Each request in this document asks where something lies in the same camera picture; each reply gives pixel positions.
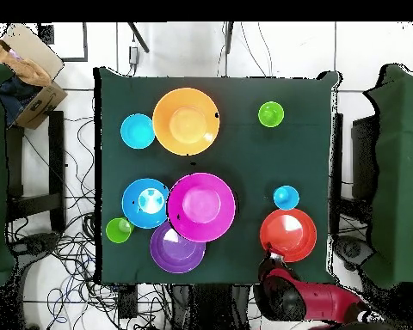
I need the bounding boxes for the large red bowl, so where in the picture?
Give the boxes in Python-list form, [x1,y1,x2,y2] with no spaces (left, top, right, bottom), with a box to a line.
[259,208,317,263]

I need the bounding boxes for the blue cup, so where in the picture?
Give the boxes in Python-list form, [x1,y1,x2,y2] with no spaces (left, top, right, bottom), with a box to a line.
[272,185,300,211]

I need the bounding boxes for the large pink bowl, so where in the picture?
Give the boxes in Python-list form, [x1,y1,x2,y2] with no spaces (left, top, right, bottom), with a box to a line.
[166,172,237,244]

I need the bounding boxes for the purple bowl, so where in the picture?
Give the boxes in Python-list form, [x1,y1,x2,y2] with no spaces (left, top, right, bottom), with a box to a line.
[149,221,207,275]

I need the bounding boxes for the dark green table cloth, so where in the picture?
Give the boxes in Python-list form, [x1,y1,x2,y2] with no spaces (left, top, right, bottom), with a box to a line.
[92,66,342,286]

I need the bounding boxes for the black side furniture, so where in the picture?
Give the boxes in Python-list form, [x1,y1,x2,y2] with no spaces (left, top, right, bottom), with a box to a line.
[350,114,379,200]

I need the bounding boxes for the green cup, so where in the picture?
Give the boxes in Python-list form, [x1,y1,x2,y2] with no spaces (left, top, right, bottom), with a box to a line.
[257,101,286,129]
[105,217,136,245]

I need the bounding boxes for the medium blue bowl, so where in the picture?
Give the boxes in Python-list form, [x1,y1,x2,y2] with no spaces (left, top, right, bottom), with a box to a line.
[121,177,170,229]

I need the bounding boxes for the large orange bowl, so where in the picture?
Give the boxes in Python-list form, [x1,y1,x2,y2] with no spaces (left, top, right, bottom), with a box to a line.
[151,87,221,156]

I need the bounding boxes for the small light blue bowl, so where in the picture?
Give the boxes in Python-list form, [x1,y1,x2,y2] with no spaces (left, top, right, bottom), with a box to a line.
[120,113,157,150]

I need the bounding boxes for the black tripod leg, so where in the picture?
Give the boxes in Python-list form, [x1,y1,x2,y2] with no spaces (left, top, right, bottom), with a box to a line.
[126,21,151,54]
[225,21,234,54]

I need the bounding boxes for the cardboard box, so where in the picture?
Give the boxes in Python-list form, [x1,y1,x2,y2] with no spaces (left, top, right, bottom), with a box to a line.
[0,22,69,131]

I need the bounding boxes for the brown cloth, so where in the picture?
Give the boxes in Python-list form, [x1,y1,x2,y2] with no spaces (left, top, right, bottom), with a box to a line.
[0,34,52,87]

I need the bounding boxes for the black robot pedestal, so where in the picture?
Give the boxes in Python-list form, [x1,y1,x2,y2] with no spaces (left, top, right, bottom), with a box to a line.
[170,284,252,330]

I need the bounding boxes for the black stool frame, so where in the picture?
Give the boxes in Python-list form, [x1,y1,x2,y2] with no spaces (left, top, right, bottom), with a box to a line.
[6,110,67,235]

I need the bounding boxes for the black square frame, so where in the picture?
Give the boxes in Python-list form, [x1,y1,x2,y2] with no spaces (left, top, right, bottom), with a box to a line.
[37,21,89,63]

